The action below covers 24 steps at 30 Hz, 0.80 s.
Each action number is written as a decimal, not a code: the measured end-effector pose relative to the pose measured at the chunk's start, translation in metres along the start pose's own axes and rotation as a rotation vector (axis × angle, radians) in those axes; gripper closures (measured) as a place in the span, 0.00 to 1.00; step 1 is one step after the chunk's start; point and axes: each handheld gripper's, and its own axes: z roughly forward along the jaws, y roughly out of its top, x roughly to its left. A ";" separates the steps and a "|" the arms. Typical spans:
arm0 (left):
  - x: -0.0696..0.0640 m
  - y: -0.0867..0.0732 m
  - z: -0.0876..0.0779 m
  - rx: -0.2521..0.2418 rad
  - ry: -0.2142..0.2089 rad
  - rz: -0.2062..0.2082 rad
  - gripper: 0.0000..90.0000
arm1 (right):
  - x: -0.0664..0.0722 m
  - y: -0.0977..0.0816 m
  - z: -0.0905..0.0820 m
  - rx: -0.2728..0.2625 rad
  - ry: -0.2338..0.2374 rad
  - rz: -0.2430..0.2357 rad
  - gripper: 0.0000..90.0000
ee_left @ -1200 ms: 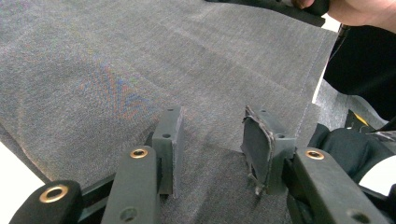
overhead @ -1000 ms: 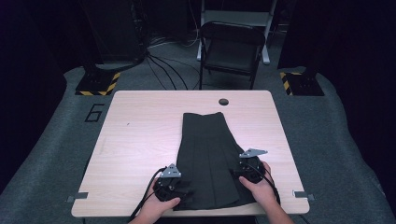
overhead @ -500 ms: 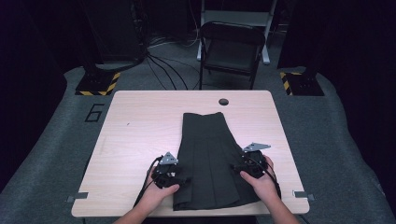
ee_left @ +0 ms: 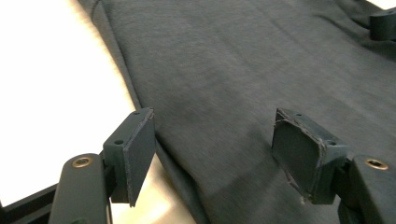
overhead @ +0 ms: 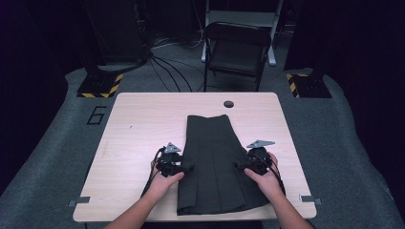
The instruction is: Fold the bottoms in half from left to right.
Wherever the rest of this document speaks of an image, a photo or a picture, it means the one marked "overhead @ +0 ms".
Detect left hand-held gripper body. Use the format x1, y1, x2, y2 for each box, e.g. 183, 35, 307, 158
156, 141, 185, 178

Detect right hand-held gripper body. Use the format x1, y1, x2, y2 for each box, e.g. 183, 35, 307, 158
243, 138, 276, 176

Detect dark grey pleated skirt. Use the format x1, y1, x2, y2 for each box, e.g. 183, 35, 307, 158
176, 114, 271, 217

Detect person's left hand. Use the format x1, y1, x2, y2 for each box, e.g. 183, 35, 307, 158
147, 158, 185, 199

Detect person's right hand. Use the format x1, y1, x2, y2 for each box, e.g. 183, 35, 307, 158
244, 152, 286, 199

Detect grey tape strip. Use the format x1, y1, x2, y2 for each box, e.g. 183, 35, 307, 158
68, 196, 92, 208
299, 194, 323, 206

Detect black stand base striped tape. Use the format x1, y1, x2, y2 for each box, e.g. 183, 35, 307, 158
286, 73, 332, 99
76, 72, 124, 99

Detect black folding chair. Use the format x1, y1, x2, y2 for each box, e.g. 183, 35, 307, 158
202, 21, 272, 93

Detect black equipment cabinet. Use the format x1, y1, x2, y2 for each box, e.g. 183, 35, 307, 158
83, 0, 151, 74

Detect black curtain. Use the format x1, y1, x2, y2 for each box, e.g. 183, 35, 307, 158
282, 0, 405, 220
0, 0, 85, 195

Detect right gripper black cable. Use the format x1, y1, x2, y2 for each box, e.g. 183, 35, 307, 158
254, 155, 287, 196

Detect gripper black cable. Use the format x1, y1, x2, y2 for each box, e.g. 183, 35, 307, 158
140, 147, 166, 198
254, 155, 287, 196

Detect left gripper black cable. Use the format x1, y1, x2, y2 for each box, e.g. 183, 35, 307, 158
140, 147, 166, 198

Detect black floor cable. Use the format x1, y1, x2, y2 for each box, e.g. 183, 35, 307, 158
148, 58, 181, 93
152, 56, 194, 93

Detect white metal stand frame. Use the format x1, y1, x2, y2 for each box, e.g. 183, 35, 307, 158
201, 0, 285, 67

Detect white floor cables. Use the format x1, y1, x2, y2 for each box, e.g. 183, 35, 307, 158
151, 0, 205, 52

